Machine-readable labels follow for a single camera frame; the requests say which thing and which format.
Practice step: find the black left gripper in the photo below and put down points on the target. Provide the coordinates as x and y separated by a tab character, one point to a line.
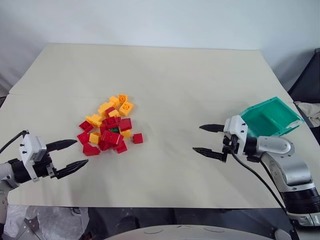
43	166

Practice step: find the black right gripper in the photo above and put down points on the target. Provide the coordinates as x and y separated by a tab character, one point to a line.
228	147

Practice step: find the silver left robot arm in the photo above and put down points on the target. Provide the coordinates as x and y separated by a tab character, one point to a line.
5	173

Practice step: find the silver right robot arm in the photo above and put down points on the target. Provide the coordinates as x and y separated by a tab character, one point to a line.
287	165

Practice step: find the teal plastic bin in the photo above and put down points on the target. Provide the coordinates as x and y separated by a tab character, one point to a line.
270	117

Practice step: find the red sloped toy block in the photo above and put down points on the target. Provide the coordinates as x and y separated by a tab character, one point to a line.
90	150

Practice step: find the large red toy block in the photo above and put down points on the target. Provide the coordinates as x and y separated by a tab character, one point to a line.
112	137

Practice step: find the green plastic toy brick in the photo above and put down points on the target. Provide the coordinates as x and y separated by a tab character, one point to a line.
115	130

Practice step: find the crumpled clear plastic sheet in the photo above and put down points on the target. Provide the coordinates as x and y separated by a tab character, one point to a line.
45	222

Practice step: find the small red toy block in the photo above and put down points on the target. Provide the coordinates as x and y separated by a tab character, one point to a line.
137	138

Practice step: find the pale grey rounded shell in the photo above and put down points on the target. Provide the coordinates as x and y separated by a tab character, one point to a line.
200	232

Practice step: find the beige crumpled cloth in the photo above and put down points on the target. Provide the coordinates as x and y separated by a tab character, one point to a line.
310	113

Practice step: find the black chair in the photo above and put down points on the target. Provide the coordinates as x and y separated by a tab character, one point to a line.
306	75

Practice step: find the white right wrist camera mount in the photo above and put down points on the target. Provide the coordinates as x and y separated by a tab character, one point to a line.
236	126

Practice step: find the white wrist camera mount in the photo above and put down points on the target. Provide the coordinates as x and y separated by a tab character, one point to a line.
236	126
30	147

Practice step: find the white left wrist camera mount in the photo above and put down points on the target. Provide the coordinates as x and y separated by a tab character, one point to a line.
30	147

